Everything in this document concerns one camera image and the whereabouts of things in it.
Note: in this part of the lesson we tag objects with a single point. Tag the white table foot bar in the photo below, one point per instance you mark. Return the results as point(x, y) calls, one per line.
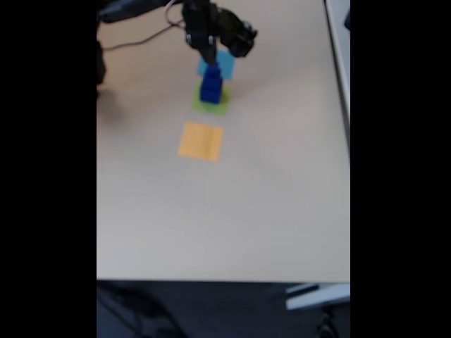
point(317, 295)

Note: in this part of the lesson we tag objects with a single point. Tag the orange paper square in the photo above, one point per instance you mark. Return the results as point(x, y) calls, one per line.
point(201, 142)

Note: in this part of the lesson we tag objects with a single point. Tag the dark blue chair back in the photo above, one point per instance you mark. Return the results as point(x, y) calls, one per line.
point(347, 15)

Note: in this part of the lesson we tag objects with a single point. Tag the green paper square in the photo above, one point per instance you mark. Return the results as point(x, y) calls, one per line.
point(225, 107)

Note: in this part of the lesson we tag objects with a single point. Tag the blue paper square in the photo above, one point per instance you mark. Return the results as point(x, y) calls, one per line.
point(227, 65)

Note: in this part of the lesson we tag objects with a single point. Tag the small blue cube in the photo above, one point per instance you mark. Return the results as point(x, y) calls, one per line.
point(212, 74)

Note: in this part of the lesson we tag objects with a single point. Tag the large blue cube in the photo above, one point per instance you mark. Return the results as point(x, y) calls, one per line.
point(210, 98)

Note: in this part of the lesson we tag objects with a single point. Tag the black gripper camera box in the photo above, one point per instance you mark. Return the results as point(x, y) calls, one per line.
point(241, 37)

